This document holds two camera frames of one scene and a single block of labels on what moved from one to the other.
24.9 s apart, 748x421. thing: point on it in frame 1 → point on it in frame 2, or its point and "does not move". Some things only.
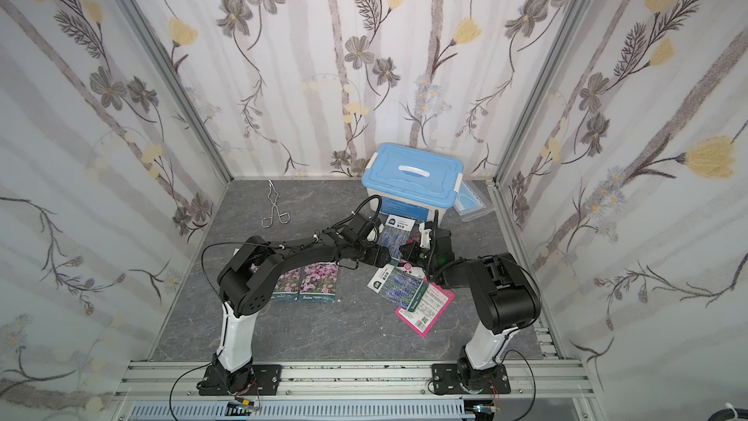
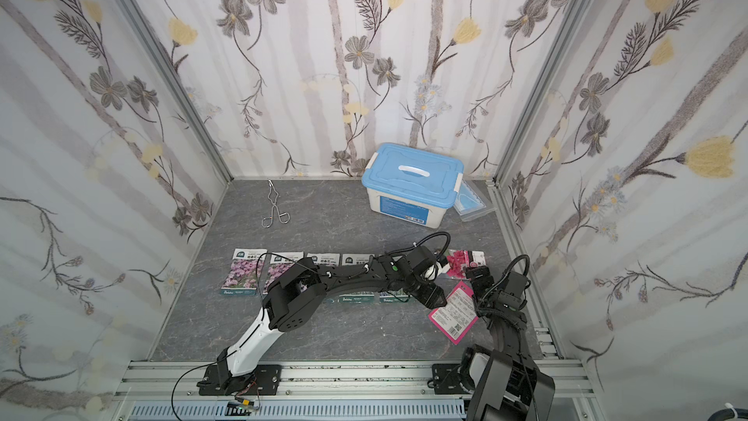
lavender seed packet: x=394 y=234 → x=356 y=297
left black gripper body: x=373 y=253 → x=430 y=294
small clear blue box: x=468 y=205 does not move
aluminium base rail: x=540 y=391 does not move
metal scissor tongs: x=273 y=196 does not move
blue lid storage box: x=411 y=182 does not move
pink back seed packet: x=431 y=307 → x=458 y=316
